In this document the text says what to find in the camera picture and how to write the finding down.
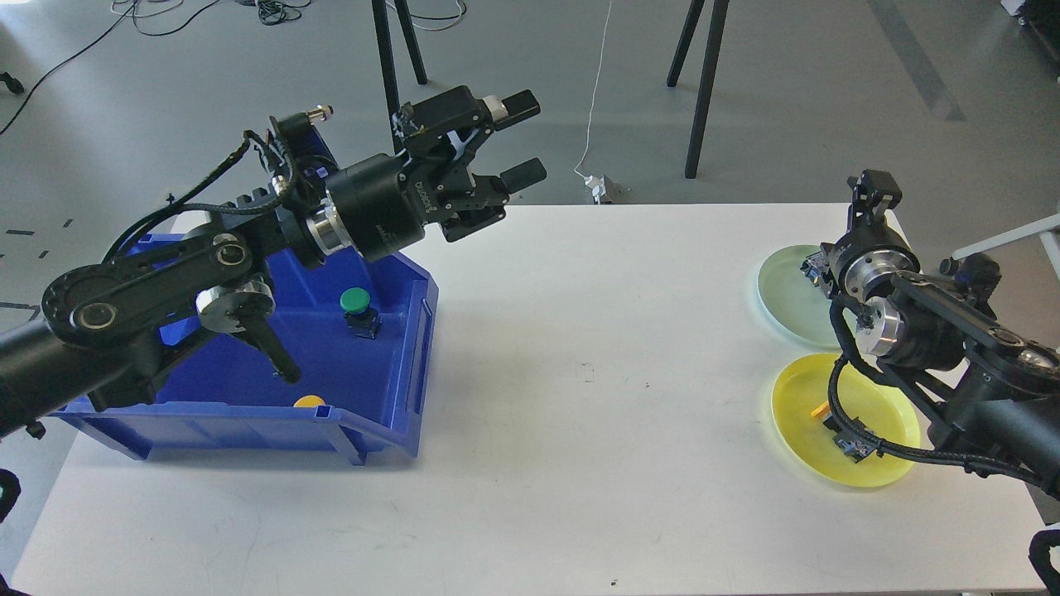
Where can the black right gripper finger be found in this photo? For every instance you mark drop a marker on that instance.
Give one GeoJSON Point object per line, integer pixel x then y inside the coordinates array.
{"type": "Point", "coordinates": [874, 192]}

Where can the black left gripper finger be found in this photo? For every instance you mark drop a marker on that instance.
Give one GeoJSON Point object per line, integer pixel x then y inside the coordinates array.
{"type": "Point", "coordinates": [448, 129]}
{"type": "Point", "coordinates": [472, 202]}

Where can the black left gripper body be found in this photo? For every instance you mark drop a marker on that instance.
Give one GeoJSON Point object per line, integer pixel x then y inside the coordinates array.
{"type": "Point", "coordinates": [380, 205]}

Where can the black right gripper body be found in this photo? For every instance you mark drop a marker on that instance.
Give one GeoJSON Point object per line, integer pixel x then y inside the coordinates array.
{"type": "Point", "coordinates": [860, 264]}

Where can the green button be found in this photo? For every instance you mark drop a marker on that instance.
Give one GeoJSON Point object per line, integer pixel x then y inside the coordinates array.
{"type": "Point", "coordinates": [363, 320]}
{"type": "Point", "coordinates": [816, 268]}

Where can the yellow button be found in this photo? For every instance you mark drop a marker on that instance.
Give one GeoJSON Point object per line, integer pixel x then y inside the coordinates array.
{"type": "Point", "coordinates": [849, 439]}

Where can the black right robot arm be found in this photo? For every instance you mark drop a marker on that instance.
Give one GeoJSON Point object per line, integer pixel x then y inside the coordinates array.
{"type": "Point", "coordinates": [990, 395]}

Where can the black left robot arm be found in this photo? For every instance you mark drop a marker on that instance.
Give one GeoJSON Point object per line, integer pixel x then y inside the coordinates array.
{"type": "Point", "coordinates": [113, 332]}

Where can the light green plate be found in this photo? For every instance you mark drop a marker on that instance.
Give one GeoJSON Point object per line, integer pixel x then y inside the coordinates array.
{"type": "Point", "coordinates": [792, 301]}

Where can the yellow plate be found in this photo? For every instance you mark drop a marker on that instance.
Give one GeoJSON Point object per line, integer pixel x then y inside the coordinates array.
{"type": "Point", "coordinates": [798, 407]}

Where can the yellow button front edge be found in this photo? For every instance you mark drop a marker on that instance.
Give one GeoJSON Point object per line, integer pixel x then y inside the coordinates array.
{"type": "Point", "coordinates": [309, 401]}

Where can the blue plastic bin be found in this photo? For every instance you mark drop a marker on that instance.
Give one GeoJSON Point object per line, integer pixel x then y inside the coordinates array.
{"type": "Point", "coordinates": [228, 396]}

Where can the black left stand legs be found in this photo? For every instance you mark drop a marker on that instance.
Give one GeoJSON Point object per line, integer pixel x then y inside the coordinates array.
{"type": "Point", "coordinates": [385, 51]}

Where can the black stand legs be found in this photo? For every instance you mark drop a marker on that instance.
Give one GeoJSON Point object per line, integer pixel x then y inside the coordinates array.
{"type": "Point", "coordinates": [709, 67]}
{"type": "Point", "coordinates": [385, 51]}

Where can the white wheeled chair base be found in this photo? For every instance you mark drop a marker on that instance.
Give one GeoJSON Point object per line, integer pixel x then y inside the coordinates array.
{"type": "Point", "coordinates": [1044, 230]}

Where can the black right stand legs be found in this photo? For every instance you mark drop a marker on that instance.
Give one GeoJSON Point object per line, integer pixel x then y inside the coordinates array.
{"type": "Point", "coordinates": [709, 67]}

